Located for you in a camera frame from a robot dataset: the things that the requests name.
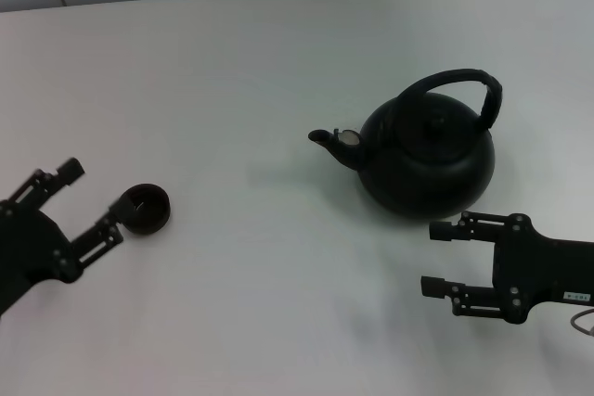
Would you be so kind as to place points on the dark brown teacup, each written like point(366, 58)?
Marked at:
point(151, 213)

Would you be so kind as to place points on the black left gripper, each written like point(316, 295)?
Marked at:
point(32, 247)

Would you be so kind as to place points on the black round teapot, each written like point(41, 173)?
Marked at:
point(417, 169)

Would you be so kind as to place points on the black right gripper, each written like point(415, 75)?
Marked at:
point(547, 271)

